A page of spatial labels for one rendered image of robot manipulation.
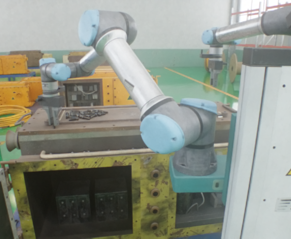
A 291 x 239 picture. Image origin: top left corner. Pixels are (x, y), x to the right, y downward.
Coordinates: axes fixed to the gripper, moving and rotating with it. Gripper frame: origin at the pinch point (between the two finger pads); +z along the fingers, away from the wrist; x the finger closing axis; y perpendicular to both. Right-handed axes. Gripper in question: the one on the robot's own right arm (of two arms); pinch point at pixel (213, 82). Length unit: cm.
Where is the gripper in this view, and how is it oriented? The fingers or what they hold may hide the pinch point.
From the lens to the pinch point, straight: 157.5
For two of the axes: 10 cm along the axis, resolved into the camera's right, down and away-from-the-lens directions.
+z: 0.0, 9.5, 3.0
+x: -0.5, -3.0, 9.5
